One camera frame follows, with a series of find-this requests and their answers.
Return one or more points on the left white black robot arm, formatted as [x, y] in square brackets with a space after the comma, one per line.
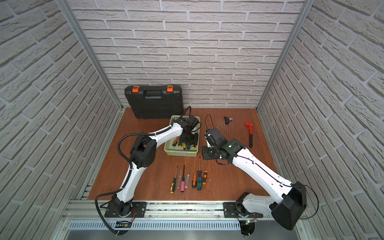
[143, 154]

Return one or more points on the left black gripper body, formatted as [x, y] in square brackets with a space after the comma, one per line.
[190, 139]

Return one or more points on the black mounting plate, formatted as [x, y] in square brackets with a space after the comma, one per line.
[236, 210]
[127, 211]

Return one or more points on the large green black screwdriver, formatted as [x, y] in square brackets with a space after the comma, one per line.
[199, 176]

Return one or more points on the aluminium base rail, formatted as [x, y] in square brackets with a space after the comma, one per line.
[160, 215]

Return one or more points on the clear red tester screwdriver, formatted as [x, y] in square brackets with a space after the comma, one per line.
[188, 177]

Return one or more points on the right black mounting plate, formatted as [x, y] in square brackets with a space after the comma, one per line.
[236, 210]

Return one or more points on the small black relay component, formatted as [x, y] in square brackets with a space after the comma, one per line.
[228, 120]

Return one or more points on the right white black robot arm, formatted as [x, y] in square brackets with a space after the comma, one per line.
[287, 200]

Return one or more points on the orange black small screwdriver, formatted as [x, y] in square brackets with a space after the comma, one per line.
[194, 183]

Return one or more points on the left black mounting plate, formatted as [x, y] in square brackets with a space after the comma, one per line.
[127, 211]

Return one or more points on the red black pipe wrench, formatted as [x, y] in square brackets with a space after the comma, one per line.
[249, 125]

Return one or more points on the pink handle screwdriver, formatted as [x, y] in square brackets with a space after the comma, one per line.
[182, 188]

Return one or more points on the clear handle tester screwdriver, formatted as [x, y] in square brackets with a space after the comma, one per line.
[179, 180]

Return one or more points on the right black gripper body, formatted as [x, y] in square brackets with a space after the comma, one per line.
[210, 153]

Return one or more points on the orange short screwdriver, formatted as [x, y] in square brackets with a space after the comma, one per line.
[205, 175]

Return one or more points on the black plastic tool case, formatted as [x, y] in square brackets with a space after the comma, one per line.
[155, 102]

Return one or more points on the light green plastic bin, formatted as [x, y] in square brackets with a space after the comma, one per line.
[176, 151]

